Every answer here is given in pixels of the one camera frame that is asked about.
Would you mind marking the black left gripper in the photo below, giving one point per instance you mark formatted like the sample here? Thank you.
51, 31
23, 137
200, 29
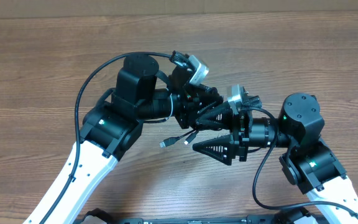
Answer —
191, 98

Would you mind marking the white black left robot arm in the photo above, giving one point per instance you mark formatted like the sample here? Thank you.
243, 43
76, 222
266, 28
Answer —
143, 94

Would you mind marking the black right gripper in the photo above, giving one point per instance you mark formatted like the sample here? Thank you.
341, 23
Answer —
236, 137

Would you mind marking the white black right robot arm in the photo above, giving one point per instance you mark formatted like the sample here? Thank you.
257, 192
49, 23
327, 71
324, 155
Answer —
308, 162

